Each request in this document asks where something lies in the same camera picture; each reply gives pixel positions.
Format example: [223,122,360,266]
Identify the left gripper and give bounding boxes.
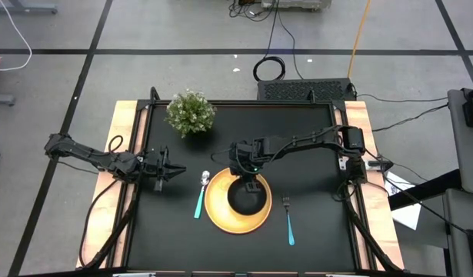
[142,145,187,192]

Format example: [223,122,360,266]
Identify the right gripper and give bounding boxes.
[228,138,271,193]

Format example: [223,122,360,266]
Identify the black bowl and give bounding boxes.
[227,177,268,216]

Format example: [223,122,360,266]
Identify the teal-handled metal spoon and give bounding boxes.
[193,170,211,219]

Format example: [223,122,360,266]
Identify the teal-handled metal fork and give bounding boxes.
[281,193,296,246]

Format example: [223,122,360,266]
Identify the yellow round plate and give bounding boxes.
[204,168,273,235]

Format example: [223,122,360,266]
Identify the green potted plant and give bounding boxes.
[165,89,217,139]

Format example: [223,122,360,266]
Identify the black computer case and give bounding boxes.
[257,78,356,103]

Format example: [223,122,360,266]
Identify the white paper sheet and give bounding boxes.
[384,171,422,231]

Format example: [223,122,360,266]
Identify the black bar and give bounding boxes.
[388,169,462,211]

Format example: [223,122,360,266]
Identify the grey cart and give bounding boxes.
[447,88,473,195]

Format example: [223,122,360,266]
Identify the black table frame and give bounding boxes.
[76,86,406,277]

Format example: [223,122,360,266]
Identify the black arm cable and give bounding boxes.
[78,179,120,269]

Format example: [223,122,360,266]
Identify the black hanging cable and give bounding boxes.
[252,0,286,82]
[276,11,305,80]

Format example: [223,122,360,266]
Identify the black floor cable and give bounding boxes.
[357,93,449,132]

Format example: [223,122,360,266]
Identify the yellow hanging cable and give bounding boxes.
[347,0,371,79]

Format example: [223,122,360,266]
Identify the white floor cable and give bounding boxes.
[0,0,32,72]

